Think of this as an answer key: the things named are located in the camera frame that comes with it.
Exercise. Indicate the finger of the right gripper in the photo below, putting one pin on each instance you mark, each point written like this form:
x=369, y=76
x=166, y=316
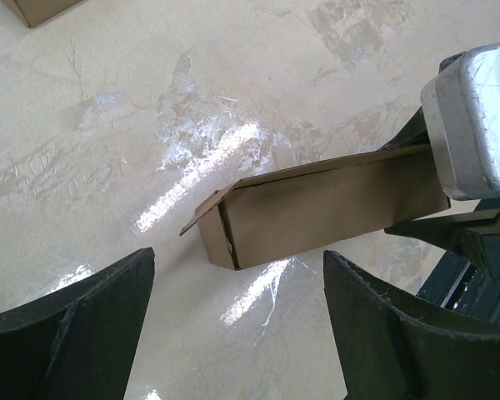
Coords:
x=413, y=133

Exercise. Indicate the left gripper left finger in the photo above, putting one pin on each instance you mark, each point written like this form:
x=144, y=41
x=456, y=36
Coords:
x=80, y=341

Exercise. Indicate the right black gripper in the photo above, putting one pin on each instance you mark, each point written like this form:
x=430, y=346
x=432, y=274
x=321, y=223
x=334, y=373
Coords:
x=466, y=280

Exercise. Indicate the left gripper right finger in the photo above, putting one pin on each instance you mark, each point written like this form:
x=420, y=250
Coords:
x=393, y=345

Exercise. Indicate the large folded cardboard box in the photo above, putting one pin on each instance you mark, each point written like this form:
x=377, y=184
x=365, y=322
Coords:
x=35, y=12

